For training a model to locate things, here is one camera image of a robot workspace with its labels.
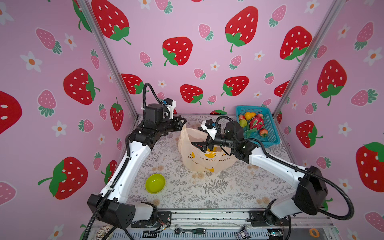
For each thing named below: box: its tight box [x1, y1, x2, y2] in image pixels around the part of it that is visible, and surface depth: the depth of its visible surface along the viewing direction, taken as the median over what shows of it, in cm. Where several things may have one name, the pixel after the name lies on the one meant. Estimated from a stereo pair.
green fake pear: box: [239, 119, 248, 128], surface depth 112 cm
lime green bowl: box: [145, 173, 166, 194], surface depth 86 cm
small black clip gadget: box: [235, 225, 252, 240], surface depth 69 cm
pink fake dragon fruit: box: [244, 116, 265, 138], surface depth 109 cm
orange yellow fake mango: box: [244, 112, 256, 121], surface depth 116 cm
